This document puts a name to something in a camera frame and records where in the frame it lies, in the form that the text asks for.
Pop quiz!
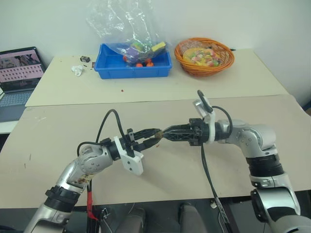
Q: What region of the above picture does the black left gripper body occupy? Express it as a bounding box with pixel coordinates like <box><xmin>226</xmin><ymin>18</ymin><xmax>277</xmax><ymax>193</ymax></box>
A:
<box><xmin>121</xmin><ymin>128</ymin><xmax>146</xmax><ymax>157</ymax></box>

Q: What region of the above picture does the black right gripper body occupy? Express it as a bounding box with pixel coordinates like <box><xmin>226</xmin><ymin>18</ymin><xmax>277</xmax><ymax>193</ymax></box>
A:
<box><xmin>188</xmin><ymin>117</ymin><xmax>211</xmax><ymax>147</ymax></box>

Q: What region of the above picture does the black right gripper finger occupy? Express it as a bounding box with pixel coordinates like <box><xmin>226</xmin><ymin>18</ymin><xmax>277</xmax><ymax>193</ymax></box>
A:
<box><xmin>162</xmin><ymin>131</ymin><xmax>195</xmax><ymax>144</ymax></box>
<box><xmin>162</xmin><ymin>124</ymin><xmax>193</xmax><ymax>134</ymax></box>

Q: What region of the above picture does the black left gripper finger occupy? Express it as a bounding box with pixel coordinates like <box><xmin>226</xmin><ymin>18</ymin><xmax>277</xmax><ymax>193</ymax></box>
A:
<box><xmin>139</xmin><ymin>137</ymin><xmax>159</xmax><ymax>151</ymax></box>
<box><xmin>134</xmin><ymin>128</ymin><xmax>161</xmax><ymax>140</ymax></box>

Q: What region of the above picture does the orange woven basket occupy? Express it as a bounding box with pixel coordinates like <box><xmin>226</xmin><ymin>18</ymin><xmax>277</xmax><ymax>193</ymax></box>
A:
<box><xmin>174</xmin><ymin>36</ymin><xmax>235</xmax><ymax>78</ymax></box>

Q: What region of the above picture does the blue plastic bin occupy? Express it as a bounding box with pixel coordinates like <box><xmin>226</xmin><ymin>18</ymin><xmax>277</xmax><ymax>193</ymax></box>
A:
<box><xmin>95</xmin><ymin>43</ymin><xmax>173</xmax><ymax>80</ymax></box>

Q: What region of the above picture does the toy pizza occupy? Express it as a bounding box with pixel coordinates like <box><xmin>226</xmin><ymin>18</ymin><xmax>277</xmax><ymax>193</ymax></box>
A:
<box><xmin>182</xmin><ymin>47</ymin><xmax>223</xmax><ymax>67</ymax></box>

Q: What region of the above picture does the purple toy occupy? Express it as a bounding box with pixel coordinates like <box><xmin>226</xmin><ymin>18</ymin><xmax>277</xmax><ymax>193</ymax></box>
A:
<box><xmin>126</xmin><ymin>46</ymin><xmax>142</xmax><ymax>63</ymax></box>

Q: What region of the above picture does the yellow sponge block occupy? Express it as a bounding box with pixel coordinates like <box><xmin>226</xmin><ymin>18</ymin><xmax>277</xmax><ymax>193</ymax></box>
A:
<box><xmin>151</xmin><ymin>41</ymin><xmax>169</xmax><ymax>53</ymax></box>

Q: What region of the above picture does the crumpled white tissue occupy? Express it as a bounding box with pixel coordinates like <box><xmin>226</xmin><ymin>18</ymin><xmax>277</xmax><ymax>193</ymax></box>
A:
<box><xmin>70</xmin><ymin>65</ymin><xmax>84</xmax><ymax>77</ymax></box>

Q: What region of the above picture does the clear plastic bag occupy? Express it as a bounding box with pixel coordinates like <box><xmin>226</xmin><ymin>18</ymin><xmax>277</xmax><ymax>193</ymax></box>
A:
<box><xmin>86</xmin><ymin>0</ymin><xmax>171</xmax><ymax>67</ymax></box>

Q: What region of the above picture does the grey laptop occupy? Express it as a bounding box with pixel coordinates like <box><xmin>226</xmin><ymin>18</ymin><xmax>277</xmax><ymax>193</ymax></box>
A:
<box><xmin>0</xmin><ymin>46</ymin><xmax>46</xmax><ymax>108</ymax></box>

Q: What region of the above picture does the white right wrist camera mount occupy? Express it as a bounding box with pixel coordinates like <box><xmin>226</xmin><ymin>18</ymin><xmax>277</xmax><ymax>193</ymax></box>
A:
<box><xmin>192</xmin><ymin>96</ymin><xmax>217</xmax><ymax>144</ymax></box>

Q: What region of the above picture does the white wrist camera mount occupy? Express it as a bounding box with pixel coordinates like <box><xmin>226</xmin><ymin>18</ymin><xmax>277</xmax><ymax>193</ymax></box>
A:
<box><xmin>192</xmin><ymin>96</ymin><xmax>217</xmax><ymax>144</ymax></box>
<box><xmin>113</xmin><ymin>136</ymin><xmax>144</xmax><ymax>176</ymax></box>

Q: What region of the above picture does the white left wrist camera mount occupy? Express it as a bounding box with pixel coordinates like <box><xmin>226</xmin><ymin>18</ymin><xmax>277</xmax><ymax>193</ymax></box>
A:
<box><xmin>113</xmin><ymin>136</ymin><xmax>144</xmax><ymax>176</ymax></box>

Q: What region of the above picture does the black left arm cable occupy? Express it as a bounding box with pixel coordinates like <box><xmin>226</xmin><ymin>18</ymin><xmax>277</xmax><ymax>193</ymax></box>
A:
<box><xmin>77</xmin><ymin>109</ymin><xmax>131</xmax><ymax>156</ymax></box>

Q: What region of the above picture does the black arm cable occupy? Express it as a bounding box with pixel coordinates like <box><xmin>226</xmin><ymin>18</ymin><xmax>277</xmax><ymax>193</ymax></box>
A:
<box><xmin>197</xmin><ymin>90</ymin><xmax>233</xmax><ymax>233</ymax></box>
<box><xmin>77</xmin><ymin>109</ymin><xmax>131</xmax><ymax>156</ymax></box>

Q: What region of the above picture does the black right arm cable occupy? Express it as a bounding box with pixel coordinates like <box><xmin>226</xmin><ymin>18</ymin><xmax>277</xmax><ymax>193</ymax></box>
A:
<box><xmin>197</xmin><ymin>90</ymin><xmax>233</xmax><ymax>233</ymax></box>

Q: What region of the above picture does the red tape wrapped cable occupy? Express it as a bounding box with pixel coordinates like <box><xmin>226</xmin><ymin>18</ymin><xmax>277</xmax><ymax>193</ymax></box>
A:
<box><xmin>86</xmin><ymin>179</ymin><xmax>99</xmax><ymax>222</ymax></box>

